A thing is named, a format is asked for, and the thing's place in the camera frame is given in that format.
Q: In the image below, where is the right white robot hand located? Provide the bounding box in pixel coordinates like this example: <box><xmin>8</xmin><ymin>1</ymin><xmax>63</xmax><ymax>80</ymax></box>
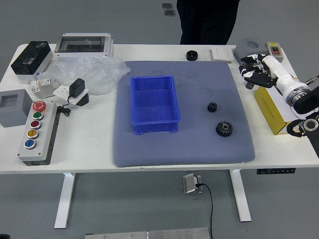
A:
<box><xmin>239</xmin><ymin>53</ymin><xmax>304</xmax><ymax>97</ymax></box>

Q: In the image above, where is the small black gear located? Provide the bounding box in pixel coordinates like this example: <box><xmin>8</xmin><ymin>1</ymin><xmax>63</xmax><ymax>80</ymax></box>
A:
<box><xmin>207</xmin><ymin>101</ymin><xmax>219</xmax><ymax>114</ymax></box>

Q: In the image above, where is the big black gear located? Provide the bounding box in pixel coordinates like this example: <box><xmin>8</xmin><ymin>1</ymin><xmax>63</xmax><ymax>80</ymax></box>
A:
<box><xmin>215</xmin><ymin>120</ymin><xmax>234</xmax><ymax>137</ymax></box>

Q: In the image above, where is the blue plastic box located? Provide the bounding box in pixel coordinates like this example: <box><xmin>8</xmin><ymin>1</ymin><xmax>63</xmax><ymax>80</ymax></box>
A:
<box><xmin>130</xmin><ymin>74</ymin><xmax>182</xmax><ymax>135</ymax></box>

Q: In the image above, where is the yellow white cardboard box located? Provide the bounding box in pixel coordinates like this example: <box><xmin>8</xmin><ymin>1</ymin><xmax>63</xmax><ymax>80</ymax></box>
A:
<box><xmin>254</xmin><ymin>86</ymin><xmax>299</xmax><ymax>136</ymax></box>

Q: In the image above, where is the grey push button control box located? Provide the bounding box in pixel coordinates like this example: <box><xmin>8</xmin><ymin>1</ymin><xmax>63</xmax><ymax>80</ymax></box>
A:
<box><xmin>16</xmin><ymin>101</ymin><xmax>59</xmax><ymax>166</ymax></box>

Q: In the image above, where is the white distribution box clear window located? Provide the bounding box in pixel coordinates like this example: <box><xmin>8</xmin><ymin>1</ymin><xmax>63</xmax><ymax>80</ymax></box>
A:
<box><xmin>54</xmin><ymin>32</ymin><xmax>115</xmax><ymax>62</ymax></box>

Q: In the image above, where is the grey block with round hole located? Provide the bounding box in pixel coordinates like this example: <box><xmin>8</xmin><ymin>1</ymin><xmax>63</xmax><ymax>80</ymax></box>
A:
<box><xmin>233</xmin><ymin>38</ymin><xmax>269</xmax><ymax>60</ymax></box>

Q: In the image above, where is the white table leg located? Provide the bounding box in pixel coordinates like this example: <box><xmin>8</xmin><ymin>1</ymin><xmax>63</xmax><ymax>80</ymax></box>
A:
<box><xmin>54</xmin><ymin>173</ymin><xmax>76</xmax><ymax>229</ymax></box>
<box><xmin>229</xmin><ymin>169</ymin><xmax>252</xmax><ymax>223</ymax></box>

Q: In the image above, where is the person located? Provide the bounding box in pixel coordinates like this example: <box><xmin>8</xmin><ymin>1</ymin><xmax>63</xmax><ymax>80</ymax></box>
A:
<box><xmin>176</xmin><ymin>0</ymin><xmax>242</xmax><ymax>45</ymax></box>

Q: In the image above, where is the black table control panel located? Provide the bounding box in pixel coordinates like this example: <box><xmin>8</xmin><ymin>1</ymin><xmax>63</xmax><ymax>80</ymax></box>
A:
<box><xmin>256</xmin><ymin>168</ymin><xmax>297</xmax><ymax>175</ymax></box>

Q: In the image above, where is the grey cube with square recess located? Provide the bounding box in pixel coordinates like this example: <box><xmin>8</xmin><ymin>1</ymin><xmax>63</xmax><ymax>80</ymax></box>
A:
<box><xmin>0</xmin><ymin>89</ymin><xmax>34</xmax><ymax>128</ymax></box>

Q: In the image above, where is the metal floor socket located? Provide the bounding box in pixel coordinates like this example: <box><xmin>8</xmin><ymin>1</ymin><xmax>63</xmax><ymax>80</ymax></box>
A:
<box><xmin>182</xmin><ymin>173</ymin><xmax>204</xmax><ymax>194</ymax></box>

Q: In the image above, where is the metal plate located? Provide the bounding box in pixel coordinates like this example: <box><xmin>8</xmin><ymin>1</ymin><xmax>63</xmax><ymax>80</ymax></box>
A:
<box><xmin>84</xmin><ymin>227</ymin><xmax>211</xmax><ymax>239</ymax></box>

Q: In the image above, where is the blue-grey foam mat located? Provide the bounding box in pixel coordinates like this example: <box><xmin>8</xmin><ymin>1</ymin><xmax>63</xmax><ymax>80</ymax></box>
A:
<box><xmin>112</xmin><ymin>60</ymin><xmax>257</xmax><ymax>168</ymax></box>

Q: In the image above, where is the white circuit breaker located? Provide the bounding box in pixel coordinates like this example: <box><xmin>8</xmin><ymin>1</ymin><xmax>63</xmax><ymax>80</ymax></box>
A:
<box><xmin>29</xmin><ymin>77</ymin><xmax>60</xmax><ymax>99</ymax></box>

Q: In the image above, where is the white socket plate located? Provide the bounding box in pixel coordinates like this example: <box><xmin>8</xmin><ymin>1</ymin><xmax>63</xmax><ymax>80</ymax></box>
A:
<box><xmin>53</xmin><ymin>85</ymin><xmax>90</xmax><ymax>105</ymax></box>

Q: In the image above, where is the black socket base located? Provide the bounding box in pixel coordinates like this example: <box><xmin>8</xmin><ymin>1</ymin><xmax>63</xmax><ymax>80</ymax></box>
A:
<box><xmin>74</xmin><ymin>93</ymin><xmax>90</xmax><ymax>108</ymax></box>

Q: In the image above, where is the black power adapter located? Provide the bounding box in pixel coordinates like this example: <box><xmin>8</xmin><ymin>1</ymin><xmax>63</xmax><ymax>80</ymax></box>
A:
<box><xmin>69</xmin><ymin>78</ymin><xmax>86</xmax><ymax>98</ymax></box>

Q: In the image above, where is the clear plastic bag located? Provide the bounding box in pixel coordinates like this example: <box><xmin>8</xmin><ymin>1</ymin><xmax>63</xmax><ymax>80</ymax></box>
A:
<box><xmin>37</xmin><ymin>55</ymin><xmax>132</xmax><ymax>96</ymax></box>

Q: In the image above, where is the grey switch box red button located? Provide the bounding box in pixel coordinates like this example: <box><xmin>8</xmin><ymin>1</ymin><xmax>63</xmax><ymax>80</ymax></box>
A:
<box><xmin>265</xmin><ymin>41</ymin><xmax>286</xmax><ymax>63</ymax></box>

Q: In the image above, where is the white wall switch plate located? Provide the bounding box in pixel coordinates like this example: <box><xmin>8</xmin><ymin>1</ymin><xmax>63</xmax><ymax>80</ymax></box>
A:
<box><xmin>211</xmin><ymin>46</ymin><xmax>234</xmax><ymax>62</ymax></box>

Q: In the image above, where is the black adapter cord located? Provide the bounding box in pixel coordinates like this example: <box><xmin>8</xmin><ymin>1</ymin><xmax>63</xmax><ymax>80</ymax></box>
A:
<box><xmin>56</xmin><ymin>98</ymin><xmax>72</xmax><ymax>117</ymax></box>

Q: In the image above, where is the black floor cable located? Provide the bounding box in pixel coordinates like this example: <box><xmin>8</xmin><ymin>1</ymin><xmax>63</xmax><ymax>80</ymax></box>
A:
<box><xmin>196</xmin><ymin>183</ymin><xmax>214</xmax><ymax>239</ymax></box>

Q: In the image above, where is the black enclosure with white base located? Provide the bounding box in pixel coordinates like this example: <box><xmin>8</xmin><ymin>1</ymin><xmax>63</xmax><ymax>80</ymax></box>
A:
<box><xmin>10</xmin><ymin>41</ymin><xmax>53</xmax><ymax>82</ymax></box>

